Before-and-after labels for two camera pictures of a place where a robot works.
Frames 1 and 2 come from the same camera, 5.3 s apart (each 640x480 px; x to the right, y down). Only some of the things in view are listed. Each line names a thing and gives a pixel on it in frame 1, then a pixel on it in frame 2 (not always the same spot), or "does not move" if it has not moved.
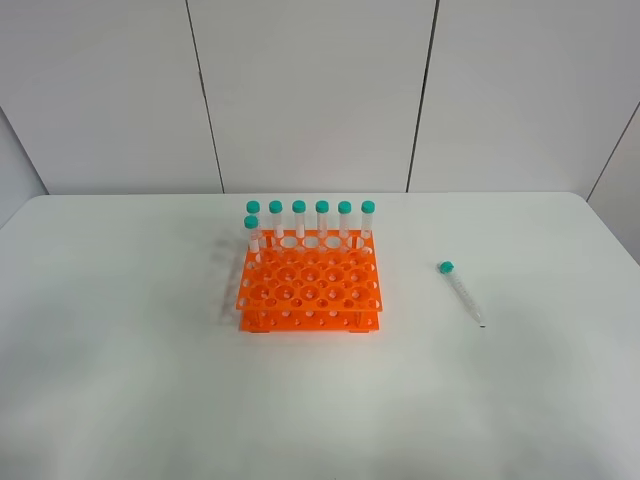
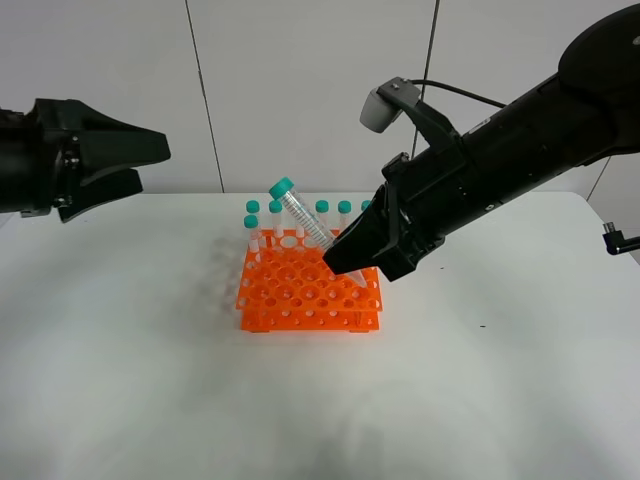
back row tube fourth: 322,208 does not move
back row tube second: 275,208 does not move
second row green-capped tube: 251,222 does not move
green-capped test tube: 445,268 -> 284,191
